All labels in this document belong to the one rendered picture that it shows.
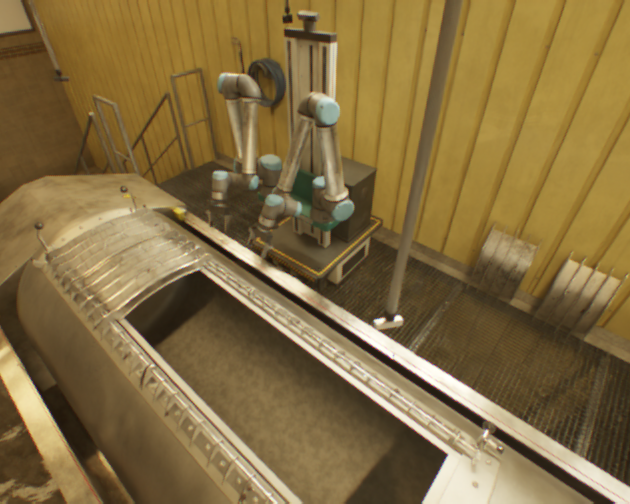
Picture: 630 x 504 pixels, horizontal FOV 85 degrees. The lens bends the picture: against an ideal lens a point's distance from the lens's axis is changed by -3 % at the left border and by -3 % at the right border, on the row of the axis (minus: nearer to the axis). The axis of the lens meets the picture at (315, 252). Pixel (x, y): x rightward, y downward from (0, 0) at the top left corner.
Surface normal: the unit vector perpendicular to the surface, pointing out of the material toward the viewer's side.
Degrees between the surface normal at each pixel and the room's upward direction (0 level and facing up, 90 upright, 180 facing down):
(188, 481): 42
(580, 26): 90
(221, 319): 52
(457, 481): 13
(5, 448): 0
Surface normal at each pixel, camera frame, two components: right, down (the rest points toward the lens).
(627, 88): -0.65, 0.49
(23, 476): 0.00, -0.76
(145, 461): -0.52, -0.07
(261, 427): -0.15, -0.62
